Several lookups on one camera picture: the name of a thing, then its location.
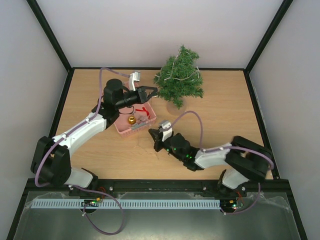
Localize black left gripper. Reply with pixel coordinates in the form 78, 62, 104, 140
116, 86, 159, 110

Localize clear led string lights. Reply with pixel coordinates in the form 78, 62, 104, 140
132, 47, 201, 161

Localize round wooden tree base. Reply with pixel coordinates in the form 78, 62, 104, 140
166, 102, 187, 116

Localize small green christmas tree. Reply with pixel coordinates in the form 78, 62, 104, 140
153, 45, 204, 108

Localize pink perforated plastic basket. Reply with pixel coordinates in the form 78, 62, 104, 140
114, 102, 157, 137

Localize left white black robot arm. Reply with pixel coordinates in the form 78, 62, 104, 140
30, 78, 158, 188

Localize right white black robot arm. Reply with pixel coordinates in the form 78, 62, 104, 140
148, 128, 275, 196

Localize red ribbon bow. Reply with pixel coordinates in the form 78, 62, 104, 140
135, 106, 150, 119

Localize gold bauble ornament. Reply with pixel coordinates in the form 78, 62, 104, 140
127, 115, 137, 125

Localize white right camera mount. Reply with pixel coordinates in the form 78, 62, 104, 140
161, 127, 173, 142

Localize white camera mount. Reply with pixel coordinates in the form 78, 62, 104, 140
161, 127, 173, 142
128, 75, 138, 91

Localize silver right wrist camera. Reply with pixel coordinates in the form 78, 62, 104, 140
159, 120, 171, 130

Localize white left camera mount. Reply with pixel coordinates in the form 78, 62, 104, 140
128, 75, 138, 91

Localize black front frame rail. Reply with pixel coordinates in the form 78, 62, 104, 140
24, 177, 276, 198

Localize light blue slotted cable duct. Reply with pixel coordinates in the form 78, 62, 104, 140
31, 198, 221, 210

